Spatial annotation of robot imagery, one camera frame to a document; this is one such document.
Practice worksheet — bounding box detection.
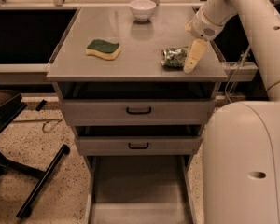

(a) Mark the grey side rail bench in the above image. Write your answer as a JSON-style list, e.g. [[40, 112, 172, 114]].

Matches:
[[0, 64, 50, 85]]

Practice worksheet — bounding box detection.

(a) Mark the white ceramic bowl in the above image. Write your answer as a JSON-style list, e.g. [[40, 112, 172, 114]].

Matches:
[[129, 0, 156, 22]]

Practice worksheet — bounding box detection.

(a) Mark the bottom grey open drawer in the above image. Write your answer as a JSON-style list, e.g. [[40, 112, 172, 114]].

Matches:
[[85, 156, 196, 224]]

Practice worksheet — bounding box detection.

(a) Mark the middle grey drawer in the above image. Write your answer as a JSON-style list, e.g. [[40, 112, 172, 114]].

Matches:
[[75, 136, 202, 156]]

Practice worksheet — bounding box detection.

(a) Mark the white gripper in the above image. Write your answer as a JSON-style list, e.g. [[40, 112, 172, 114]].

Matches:
[[183, 6, 225, 73]]

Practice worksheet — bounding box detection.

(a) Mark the top grey drawer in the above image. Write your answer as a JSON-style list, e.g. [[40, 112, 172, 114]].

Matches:
[[59, 99, 215, 126]]

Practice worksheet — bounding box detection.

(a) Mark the crushed green soda can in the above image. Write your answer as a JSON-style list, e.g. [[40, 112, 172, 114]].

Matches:
[[161, 47, 188, 68]]

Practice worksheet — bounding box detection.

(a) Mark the green and yellow sponge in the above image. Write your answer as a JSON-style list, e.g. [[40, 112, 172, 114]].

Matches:
[[86, 39, 121, 61]]

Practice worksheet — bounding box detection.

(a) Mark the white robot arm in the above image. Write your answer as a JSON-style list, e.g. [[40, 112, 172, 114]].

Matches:
[[185, 0, 280, 224]]

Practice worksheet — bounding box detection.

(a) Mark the black office chair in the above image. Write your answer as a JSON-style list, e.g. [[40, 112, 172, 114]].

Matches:
[[0, 81, 71, 220]]

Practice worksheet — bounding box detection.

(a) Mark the grey drawer cabinet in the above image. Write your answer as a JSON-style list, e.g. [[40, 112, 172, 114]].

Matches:
[[46, 6, 229, 224]]

